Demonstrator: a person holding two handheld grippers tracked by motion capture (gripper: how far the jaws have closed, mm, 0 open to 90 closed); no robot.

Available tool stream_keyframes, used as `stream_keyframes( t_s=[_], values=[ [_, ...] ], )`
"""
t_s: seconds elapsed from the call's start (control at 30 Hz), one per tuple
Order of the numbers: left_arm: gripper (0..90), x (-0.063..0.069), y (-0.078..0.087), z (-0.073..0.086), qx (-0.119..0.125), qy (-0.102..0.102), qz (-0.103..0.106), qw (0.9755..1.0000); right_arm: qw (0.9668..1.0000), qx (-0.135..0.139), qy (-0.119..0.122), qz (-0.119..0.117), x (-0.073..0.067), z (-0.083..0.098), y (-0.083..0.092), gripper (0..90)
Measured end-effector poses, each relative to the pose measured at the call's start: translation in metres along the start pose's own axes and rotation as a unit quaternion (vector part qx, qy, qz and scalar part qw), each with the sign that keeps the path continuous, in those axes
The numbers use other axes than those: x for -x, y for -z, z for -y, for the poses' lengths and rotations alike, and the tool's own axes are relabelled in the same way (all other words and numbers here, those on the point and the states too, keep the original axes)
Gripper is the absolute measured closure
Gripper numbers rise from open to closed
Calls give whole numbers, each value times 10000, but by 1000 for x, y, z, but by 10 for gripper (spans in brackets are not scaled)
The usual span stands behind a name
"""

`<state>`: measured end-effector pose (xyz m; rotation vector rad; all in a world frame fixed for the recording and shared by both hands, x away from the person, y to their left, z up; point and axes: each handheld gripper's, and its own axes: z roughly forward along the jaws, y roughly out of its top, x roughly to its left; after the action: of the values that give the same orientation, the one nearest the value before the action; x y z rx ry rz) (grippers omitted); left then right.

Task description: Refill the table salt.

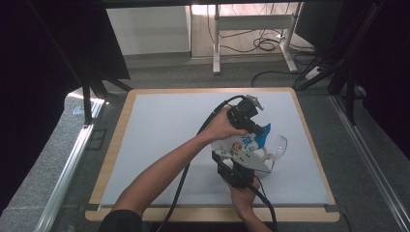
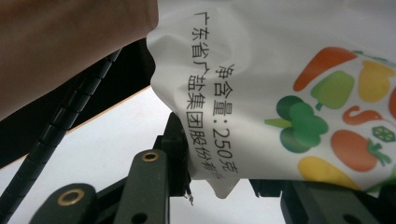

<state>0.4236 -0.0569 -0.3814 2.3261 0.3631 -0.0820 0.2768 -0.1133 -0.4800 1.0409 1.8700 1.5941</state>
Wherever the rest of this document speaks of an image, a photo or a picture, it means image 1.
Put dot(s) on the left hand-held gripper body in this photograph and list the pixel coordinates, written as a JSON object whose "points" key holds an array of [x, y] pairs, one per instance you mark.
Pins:
{"points": [[241, 114]]}

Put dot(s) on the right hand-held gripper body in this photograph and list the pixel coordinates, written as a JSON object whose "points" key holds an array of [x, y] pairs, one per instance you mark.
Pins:
{"points": [[240, 175]]}

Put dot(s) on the blue and white milk carton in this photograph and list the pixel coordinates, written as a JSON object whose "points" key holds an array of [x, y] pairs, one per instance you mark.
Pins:
{"points": [[240, 145]]}

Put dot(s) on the clear glass pitcher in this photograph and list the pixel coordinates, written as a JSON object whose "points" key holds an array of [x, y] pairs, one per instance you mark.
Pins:
{"points": [[278, 146]]}

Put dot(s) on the person's left hand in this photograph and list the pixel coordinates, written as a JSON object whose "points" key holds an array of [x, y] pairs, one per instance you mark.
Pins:
{"points": [[222, 127]]}

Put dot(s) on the person's right hand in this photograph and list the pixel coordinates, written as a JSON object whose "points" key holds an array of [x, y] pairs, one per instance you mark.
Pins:
{"points": [[243, 199]]}

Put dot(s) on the wooden table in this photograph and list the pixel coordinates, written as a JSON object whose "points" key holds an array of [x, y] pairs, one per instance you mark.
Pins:
{"points": [[199, 215]]}

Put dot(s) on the pale grey table mat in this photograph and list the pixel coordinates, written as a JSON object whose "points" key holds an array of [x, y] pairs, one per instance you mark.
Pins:
{"points": [[154, 135]]}

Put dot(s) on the white power strip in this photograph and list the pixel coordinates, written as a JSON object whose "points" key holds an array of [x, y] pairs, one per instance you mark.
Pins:
{"points": [[312, 72]]}

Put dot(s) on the black metal stand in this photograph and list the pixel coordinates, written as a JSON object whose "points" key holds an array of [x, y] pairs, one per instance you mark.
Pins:
{"points": [[87, 103], [349, 96]]}

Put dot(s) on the black sleeve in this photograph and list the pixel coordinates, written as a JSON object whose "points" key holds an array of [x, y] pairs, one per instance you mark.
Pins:
{"points": [[121, 222]]}

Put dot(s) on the white panel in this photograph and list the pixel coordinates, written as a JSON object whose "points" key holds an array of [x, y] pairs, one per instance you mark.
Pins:
{"points": [[148, 30]]}

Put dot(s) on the black curtain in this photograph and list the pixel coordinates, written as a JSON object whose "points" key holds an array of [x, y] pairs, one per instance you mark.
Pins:
{"points": [[38, 64], [386, 64]]}

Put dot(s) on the white desk frame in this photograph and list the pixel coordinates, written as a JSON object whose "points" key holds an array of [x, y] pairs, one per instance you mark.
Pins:
{"points": [[254, 22]]}

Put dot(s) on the aluminium rail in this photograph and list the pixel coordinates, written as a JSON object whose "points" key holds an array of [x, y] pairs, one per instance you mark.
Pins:
{"points": [[370, 161], [67, 174]]}

